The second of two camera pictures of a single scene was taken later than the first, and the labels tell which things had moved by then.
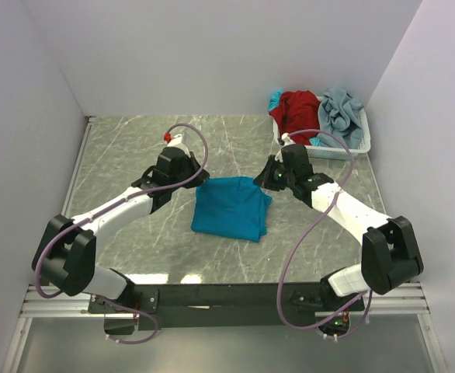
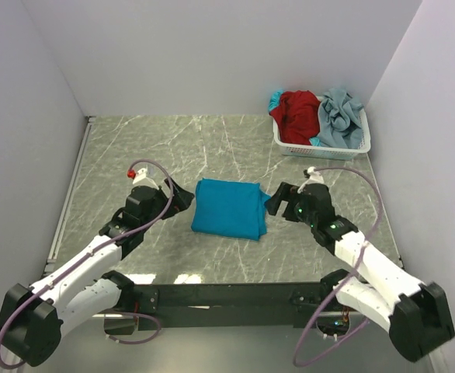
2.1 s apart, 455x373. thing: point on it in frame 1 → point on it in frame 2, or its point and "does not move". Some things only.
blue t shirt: [234, 207] does not move
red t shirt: [298, 110] does not move
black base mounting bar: [182, 307] does not move
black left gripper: [196, 176] → [173, 200]
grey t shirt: [338, 114] does not move
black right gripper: [269, 177] → [290, 203]
